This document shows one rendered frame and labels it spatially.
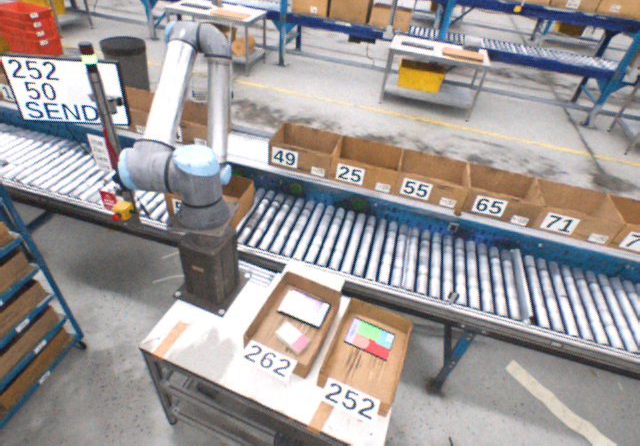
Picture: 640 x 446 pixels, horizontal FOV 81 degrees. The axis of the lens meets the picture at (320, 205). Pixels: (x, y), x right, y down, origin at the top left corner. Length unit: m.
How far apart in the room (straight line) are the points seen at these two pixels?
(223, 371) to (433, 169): 1.67
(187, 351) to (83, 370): 1.09
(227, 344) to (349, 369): 0.50
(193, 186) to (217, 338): 0.66
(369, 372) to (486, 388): 1.22
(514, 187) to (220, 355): 1.91
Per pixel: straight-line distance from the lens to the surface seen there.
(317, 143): 2.51
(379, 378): 1.64
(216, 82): 1.70
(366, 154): 2.47
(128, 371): 2.59
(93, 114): 2.11
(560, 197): 2.67
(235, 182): 2.24
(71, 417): 2.57
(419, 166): 2.47
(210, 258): 1.55
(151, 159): 1.43
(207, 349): 1.68
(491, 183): 2.55
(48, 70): 2.11
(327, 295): 1.77
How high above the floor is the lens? 2.19
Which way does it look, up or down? 39 degrees down
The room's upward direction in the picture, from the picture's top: 7 degrees clockwise
